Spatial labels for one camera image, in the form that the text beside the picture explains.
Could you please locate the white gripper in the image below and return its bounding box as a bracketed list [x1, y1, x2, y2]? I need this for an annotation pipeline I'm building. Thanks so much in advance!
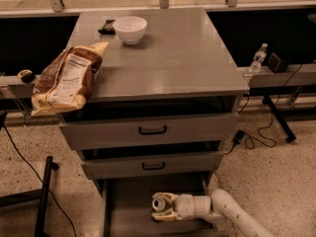
[151, 193, 211, 221]

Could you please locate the green soda can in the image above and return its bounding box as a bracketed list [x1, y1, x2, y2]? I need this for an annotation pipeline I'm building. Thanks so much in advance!
[151, 196, 168, 212]

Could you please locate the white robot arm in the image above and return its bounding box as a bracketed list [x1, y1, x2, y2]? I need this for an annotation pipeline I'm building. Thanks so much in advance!
[151, 189, 276, 237]

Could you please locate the grey bottom drawer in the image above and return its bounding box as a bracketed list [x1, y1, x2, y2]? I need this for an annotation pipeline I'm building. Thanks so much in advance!
[101, 173, 228, 237]

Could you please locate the grey drawer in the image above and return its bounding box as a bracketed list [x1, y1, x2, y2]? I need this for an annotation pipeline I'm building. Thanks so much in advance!
[60, 113, 239, 150]
[81, 151, 223, 180]
[101, 173, 228, 237]

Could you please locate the grey middle drawer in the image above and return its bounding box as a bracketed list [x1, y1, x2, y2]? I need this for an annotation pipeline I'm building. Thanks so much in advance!
[81, 151, 223, 180]

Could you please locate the grey top drawer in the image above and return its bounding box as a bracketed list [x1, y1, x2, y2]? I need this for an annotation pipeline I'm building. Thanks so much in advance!
[60, 113, 239, 150]

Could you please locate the grey drawer cabinet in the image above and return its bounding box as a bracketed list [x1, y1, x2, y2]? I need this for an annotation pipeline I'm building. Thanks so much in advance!
[62, 8, 249, 230]

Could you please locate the black metal stand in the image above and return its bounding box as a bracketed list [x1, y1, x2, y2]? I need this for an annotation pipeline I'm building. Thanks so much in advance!
[0, 156, 59, 237]

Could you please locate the brown chip bag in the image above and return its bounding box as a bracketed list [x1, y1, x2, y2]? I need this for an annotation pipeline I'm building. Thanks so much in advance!
[32, 41, 109, 117]

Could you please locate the clear water bottle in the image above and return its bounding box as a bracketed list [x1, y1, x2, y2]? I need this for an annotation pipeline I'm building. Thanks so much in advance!
[250, 43, 268, 73]

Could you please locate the small black box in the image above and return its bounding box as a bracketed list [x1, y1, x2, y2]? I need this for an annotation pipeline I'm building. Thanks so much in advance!
[268, 52, 288, 73]

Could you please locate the white bowl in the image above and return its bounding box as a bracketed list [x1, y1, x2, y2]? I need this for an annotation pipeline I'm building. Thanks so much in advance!
[113, 16, 147, 44]

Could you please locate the small black snack packet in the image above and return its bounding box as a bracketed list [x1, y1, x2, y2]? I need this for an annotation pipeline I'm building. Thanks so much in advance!
[98, 20, 116, 35]

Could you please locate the black tape measure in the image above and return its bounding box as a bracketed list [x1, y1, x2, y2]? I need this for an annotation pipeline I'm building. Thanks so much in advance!
[18, 69, 36, 83]

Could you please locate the black power adapter with cable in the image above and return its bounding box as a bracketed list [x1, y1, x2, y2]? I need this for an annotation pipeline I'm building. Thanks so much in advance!
[223, 62, 304, 155]

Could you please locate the black floor cable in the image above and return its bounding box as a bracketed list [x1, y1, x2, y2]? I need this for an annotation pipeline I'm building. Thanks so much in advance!
[0, 111, 77, 237]

